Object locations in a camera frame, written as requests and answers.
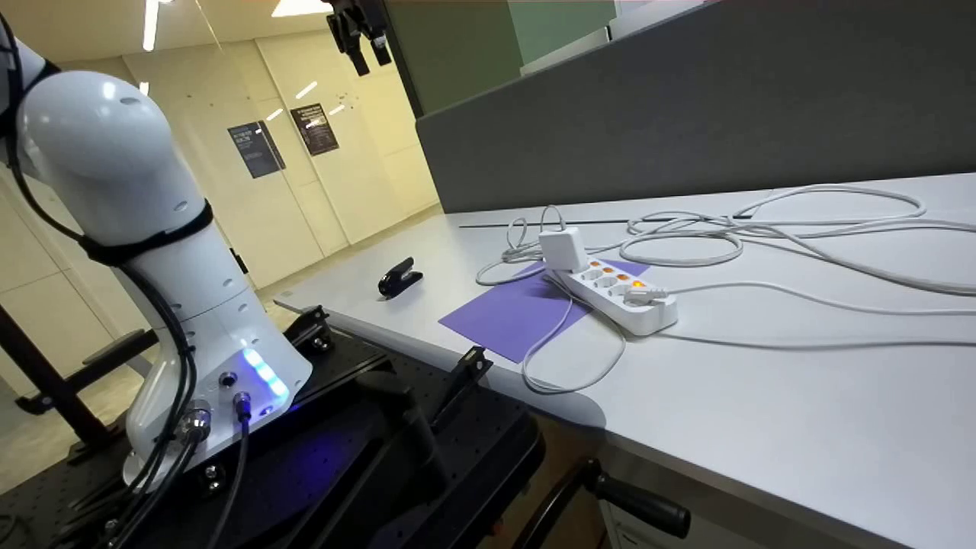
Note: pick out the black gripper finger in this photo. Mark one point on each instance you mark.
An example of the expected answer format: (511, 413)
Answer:
(381, 49)
(355, 56)

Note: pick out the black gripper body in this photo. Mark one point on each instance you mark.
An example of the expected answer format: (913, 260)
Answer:
(355, 18)

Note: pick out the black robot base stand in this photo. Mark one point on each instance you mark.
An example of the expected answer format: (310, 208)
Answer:
(380, 452)

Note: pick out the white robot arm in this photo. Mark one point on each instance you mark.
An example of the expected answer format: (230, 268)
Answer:
(135, 208)

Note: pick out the black stapler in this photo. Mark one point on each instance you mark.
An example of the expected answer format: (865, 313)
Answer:
(396, 279)

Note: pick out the white power adapter plug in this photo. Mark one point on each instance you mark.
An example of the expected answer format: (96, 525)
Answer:
(562, 251)

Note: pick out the purple paper sheet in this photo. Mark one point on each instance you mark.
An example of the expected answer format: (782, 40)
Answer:
(513, 318)

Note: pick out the grey desk divider panel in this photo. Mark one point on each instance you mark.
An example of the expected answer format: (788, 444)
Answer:
(731, 96)

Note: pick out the dark wall poster right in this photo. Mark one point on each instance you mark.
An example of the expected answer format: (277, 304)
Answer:
(314, 128)

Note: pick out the dark wall poster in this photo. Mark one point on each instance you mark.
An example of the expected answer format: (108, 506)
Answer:
(258, 152)
(314, 128)

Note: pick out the dark wall poster left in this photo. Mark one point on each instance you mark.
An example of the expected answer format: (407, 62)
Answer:
(258, 152)

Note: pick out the white extension cord power strip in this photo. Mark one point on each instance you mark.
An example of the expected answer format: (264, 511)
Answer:
(620, 296)

